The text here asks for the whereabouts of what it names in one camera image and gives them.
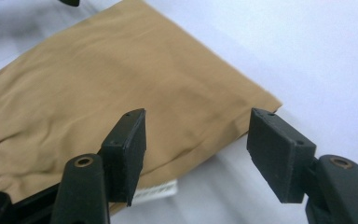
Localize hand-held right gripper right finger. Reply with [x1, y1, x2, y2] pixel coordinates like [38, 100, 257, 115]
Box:
[246, 107, 317, 203]

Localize tan children's pants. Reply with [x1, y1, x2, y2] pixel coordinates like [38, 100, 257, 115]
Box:
[0, 0, 283, 216]

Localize white table cover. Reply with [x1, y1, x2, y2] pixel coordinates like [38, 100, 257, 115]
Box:
[0, 0, 358, 224]

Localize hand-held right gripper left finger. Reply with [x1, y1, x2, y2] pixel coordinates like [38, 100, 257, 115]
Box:
[97, 107, 147, 207]

